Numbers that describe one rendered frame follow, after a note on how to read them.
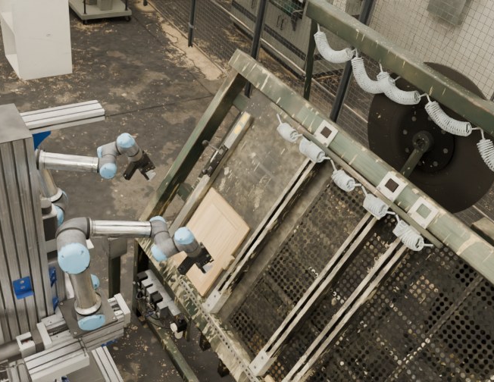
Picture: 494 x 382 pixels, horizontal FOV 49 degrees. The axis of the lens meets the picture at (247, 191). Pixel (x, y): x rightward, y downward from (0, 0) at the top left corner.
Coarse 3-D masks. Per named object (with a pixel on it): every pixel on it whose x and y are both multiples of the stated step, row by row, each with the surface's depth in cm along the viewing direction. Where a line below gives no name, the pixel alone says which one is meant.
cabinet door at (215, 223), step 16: (208, 192) 310; (208, 208) 309; (224, 208) 301; (192, 224) 314; (208, 224) 307; (224, 224) 300; (240, 224) 292; (208, 240) 305; (224, 240) 298; (240, 240) 291; (176, 256) 319; (224, 256) 296; (192, 272) 309; (208, 272) 302; (208, 288) 301
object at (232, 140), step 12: (240, 120) 300; (252, 120) 299; (240, 132) 300; (228, 144) 303; (228, 156) 306; (216, 168) 306; (204, 180) 311; (204, 192) 313; (192, 204) 314; (180, 216) 318
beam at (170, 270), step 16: (144, 240) 334; (160, 272) 321; (176, 272) 313; (176, 288) 311; (192, 288) 304; (192, 304) 301; (208, 336) 291; (224, 352) 283; (240, 352) 277; (240, 368) 275
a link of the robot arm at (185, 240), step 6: (180, 228) 233; (186, 228) 233; (174, 234) 233; (180, 234) 232; (186, 234) 231; (192, 234) 234; (174, 240) 233; (180, 240) 230; (186, 240) 231; (192, 240) 233; (180, 246) 233; (186, 246) 234; (192, 246) 236; (186, 252) 239
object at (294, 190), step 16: (320, 128) 259; (304, 144) 248; (304, 176) 265; (288, 192) 270; (272, 208) 274; (288, 208) 273; (272, 224) 273; (256, 240) 277; (240, 256) 282; (256, 256) 283; (240, 272) 284; (224, 288) 286; (208, 304) 291
